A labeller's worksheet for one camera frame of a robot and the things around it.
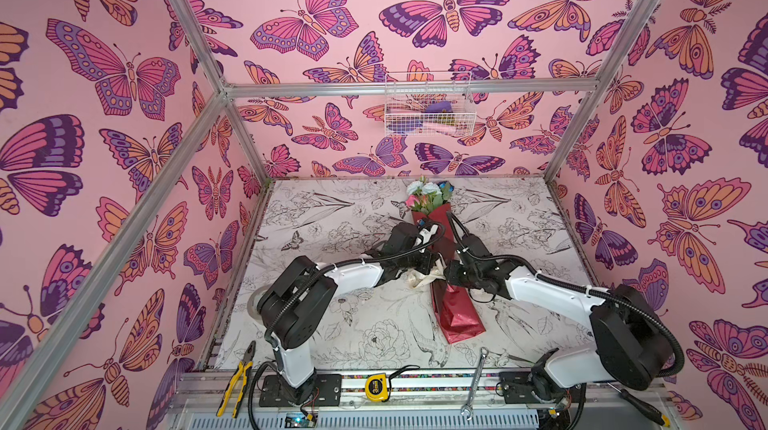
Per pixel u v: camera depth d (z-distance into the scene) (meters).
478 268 0.67
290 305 0.44
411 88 0.95
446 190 1.09
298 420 0.72
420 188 1.09
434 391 0.75
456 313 0.81
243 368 0.76
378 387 0.73
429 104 0.95
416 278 0.92
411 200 1.09
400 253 0.64
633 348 0.42
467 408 0.71
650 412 0.69
